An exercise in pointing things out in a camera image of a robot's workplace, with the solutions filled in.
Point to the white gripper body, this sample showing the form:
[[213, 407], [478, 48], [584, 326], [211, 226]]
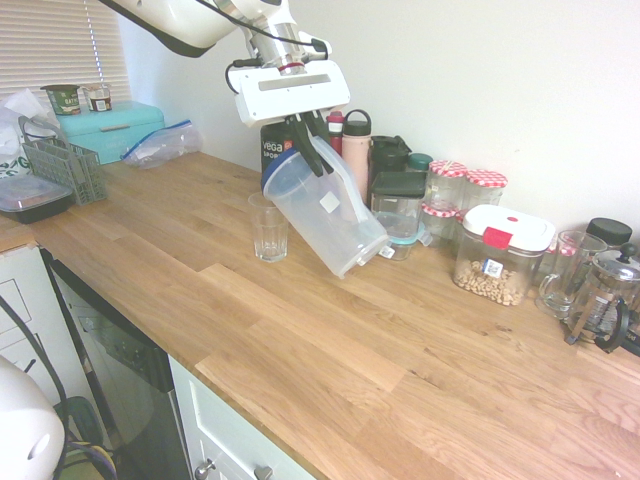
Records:
[[300, 100]]

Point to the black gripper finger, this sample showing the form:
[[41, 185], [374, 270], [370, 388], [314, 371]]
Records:
[[310, 150], [321, 130]]

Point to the clear pitcher blue lid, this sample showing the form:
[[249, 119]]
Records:
[[320, 225]]

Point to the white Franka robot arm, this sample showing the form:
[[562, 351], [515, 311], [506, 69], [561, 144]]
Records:
[[190, 25]]

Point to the red water bottle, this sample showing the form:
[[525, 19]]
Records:
[[335, 140]]

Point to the pink water bottle black cap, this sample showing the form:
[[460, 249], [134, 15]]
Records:
[[356, 155]]

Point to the black protein powder tub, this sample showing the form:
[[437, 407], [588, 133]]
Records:
[[275, 145]]

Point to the clear container black lid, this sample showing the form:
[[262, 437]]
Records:
[[395, 184]]

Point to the clear drinking glass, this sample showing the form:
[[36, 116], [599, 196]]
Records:
[[270, 240]]

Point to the jar with green lid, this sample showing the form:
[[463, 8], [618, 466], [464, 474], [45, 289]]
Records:
[[419, 162]]

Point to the glass container teal lid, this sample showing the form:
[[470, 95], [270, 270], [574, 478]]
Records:
[[405, 240]]

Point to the clear zip bag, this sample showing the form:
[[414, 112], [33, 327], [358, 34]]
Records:
[[160, 147]]

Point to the brown and white cup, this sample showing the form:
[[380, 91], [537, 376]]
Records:
[[98, 100]]

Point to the teal bread box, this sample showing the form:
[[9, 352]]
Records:
[[100, 130]]

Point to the blind tilt wand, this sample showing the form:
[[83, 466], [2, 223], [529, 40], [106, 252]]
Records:
[[92, 40]]

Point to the cereal container white lid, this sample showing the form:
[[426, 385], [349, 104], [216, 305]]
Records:
[[520, 225]]

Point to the green oatmeal cup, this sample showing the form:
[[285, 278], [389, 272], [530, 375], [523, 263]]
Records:
[[65, 100]]

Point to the grey cutlery basket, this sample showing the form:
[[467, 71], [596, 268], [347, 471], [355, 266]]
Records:
[[65, 165]]

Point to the white window blind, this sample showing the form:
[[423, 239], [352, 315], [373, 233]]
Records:
[[45, 45]]

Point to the black dishwasher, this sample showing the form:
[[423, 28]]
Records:
[[125, 360]]

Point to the black food container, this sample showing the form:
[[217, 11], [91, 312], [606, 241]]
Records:
[[30, 200]]

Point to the clear glass mug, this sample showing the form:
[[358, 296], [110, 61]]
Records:
[[555, 295]]

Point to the white plastic bag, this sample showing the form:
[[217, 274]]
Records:
[[12, 135]]

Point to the white cabinet with knobs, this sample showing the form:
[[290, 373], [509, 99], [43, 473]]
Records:
[[225, 430]]

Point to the jar with black lid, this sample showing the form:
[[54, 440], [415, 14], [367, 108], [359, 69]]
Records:
[[607, 230]]

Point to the silver cabinet knob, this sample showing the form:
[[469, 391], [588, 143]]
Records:
[[263, 472], [204, 469]]

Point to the white panelled cabinet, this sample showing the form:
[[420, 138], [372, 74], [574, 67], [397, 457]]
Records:
[[25, 310]]

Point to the glass french press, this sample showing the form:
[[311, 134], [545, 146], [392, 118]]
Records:
[[610, 285]]

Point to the dark green metal frame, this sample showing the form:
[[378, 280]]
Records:
[[87, 410]]

